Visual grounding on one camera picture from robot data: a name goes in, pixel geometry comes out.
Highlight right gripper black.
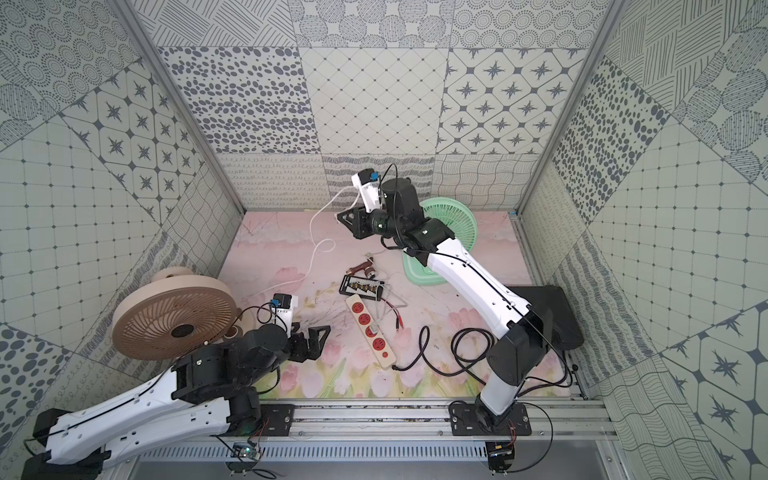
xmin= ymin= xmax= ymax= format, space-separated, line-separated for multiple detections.
xmin=337 ymin=207 xmax=402 ymax=243

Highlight cream power strip red sockets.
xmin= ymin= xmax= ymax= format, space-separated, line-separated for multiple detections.
xmin=346 ymin=295 xmax=397 ymax=369

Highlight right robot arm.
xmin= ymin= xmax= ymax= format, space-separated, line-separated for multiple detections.
xmin=337 ymin=169 xmax=553 ymax=421

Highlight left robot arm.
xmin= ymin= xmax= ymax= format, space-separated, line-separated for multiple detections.
xmin=22 ymin=324 xmax=331 ymax=479

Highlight green desk fan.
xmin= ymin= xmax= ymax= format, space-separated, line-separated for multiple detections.
xmin=401 ymin=197 xmax=480 ymax=286

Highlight beige desk fan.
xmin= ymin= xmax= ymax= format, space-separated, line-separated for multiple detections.
xmin=111 ymin=266 xmax=237 ymax=361

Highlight red banana plug leads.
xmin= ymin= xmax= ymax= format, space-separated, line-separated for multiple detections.
xmin=383 ymin=299 xmax=404 ymax=331

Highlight dark red clamp tool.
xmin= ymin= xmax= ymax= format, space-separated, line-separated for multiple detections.
xmin=346 ymin=256 xmax=376 ymax=279

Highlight black tool case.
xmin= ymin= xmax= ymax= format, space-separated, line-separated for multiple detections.
xmin=509 ymin=285 xmax=585 ymax=351

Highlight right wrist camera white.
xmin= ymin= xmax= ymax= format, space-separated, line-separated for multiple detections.
xmin=351 ymin=168 xmax=381 ymax=213

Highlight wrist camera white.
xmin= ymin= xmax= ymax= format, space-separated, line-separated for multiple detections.
xmin=270 ymin=293 xmax=297 ymax=337
xmin=351 ymin=168 xmax=381 ymax=213

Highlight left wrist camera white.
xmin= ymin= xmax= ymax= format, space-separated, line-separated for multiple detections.
xmin=270 ymin=293 xmax=297 ymax=337

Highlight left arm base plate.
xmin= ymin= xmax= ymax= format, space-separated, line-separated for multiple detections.
xmin=235 ymin=403 xmax=296 ymax=437

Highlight black power strip cable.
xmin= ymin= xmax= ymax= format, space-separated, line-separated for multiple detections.
xmin=392 ymin=325 xmax=571 ymax=397

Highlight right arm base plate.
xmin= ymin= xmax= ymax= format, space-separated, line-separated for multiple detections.
xmin=447 ymin=400 xmax=532 ymax=437

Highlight aluminium mounting rail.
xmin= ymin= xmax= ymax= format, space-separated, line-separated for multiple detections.
xmin=262 ymin=397 xmax=618 ymax=441

